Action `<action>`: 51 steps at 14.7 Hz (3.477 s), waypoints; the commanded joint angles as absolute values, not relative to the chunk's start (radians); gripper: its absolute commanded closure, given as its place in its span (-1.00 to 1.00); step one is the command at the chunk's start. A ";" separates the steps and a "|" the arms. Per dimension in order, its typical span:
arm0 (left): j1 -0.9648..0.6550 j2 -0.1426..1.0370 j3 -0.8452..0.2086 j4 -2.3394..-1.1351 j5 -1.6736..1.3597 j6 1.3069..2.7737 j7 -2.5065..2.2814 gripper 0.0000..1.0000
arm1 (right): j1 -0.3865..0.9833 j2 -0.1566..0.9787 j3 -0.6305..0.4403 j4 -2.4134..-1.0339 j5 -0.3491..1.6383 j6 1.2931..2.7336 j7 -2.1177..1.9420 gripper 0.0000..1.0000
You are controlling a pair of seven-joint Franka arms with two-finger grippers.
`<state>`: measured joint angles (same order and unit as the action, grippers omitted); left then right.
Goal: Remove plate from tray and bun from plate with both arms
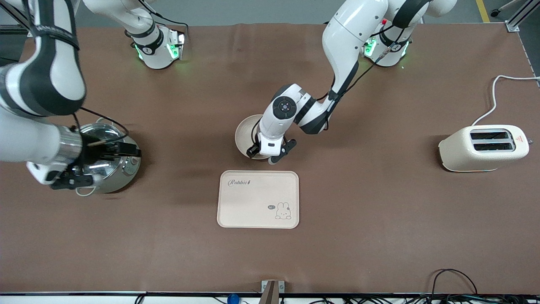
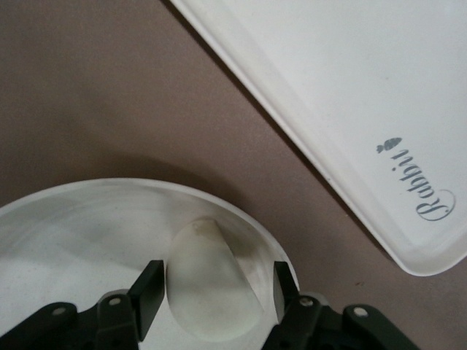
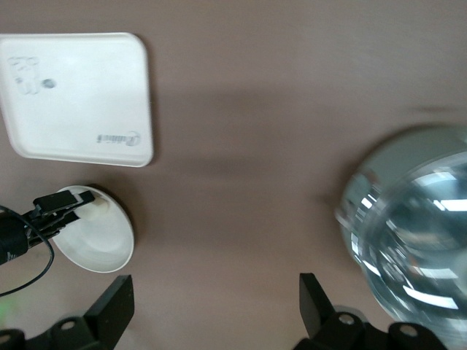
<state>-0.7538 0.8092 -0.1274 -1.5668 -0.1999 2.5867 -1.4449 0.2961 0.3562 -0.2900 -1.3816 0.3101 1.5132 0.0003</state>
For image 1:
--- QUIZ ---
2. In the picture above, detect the glass pot lid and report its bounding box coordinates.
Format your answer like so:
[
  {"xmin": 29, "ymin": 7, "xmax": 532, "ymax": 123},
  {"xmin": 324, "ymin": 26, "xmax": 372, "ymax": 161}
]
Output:
[{"xmin": 79, "ymin": 123, "xmax": 127, "ymax": 180}]

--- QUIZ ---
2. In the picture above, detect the round beige plate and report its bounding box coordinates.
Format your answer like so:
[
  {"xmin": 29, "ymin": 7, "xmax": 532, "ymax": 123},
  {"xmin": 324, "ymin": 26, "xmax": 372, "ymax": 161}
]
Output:
[{"xmin": 235, "ymin": 114, "xmax": 271, "ymax": 160}]

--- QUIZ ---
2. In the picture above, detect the silver electric cooking pot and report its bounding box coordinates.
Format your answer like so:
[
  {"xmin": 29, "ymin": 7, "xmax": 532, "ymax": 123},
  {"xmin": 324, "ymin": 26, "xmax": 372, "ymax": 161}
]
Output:
[{"xmin": 75, "ymin": 118, "xmax": 142, "ymax": 197}]

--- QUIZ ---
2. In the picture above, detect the beige rabbit print tray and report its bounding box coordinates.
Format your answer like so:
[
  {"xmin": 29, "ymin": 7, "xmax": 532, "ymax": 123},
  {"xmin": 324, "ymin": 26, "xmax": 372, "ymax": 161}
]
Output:
[{"xmin": 217, "ymin": 170, "xmax": 300, "ymax": 229}]

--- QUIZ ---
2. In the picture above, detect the brown table mat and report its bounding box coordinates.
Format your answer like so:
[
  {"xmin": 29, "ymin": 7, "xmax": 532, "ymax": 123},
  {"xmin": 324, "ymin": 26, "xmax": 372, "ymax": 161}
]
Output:
[{"xmin": 0, "ymin": 21, "xmax": 540, "ymax": 295}]

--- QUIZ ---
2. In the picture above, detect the cream two-slot toaster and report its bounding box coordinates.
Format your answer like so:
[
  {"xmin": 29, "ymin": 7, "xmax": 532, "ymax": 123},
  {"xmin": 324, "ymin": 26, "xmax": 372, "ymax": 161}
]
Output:
[{"xmin": 438, "ymin": 125, "xmax": 530, "ymax": 173}]

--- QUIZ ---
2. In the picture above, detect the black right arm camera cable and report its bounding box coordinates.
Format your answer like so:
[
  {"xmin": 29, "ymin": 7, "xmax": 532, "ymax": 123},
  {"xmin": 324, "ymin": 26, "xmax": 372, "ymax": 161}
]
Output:
[{"xmin": 73, "ymin": 106, "xmax": 130, "ymax": 145}]

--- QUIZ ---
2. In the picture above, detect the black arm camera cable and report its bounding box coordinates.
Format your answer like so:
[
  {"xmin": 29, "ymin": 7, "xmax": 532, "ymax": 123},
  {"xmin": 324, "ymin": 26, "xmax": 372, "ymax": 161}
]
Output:
[
  {"xmin": 251, "ymin": 0, "xmax": 422, "ymax": 148},
  {"xmin": 73, "ymin": 106, "xmax": 130, "ymax": 145}
]

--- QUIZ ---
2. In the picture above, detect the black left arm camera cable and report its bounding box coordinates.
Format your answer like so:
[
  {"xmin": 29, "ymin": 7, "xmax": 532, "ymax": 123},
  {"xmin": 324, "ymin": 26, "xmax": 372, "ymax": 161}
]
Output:
[{"xmin": 251, "ymin": 0, "xmax": 422, "ymax": 148}]

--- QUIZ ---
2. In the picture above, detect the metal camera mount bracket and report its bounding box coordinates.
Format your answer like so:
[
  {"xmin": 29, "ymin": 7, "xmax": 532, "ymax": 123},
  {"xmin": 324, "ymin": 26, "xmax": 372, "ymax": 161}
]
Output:
[{"xmin": 261, "ymin": 280, "xmax": 285, "ymax": 304}]

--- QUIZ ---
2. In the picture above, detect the black right arm base cable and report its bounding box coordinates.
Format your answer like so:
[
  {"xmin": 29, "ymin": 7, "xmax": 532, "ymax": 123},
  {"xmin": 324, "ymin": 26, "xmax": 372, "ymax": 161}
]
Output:
[{"xmin": 135, "ymin": 0, "xmax": 189, "ymax": 41}]

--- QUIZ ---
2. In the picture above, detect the aluminium frame profile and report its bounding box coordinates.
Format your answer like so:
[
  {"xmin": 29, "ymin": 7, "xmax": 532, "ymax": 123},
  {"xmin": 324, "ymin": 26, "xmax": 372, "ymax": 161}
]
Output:
[
  {"xmin": 0, "ymin": 0, "xmax": 32, "ymax": 36},
  {"xmin": 491, "ymin": 0, "xmax": 540, "ymax": 33}
]

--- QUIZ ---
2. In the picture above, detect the black looped floor cable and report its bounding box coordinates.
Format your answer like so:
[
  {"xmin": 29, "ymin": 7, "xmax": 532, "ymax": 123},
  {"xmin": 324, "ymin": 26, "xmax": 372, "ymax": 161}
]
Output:
[{"xmin": 430, "ymin": 269, "xmax": 479, "ymax": 296}]

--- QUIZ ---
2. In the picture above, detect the white toaster power cable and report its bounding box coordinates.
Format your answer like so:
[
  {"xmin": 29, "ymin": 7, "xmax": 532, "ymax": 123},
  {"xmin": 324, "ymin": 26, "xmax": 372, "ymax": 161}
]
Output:
[{"xmin": 471, "ymin": 75, "xmax": 540, "ymax": 127}]

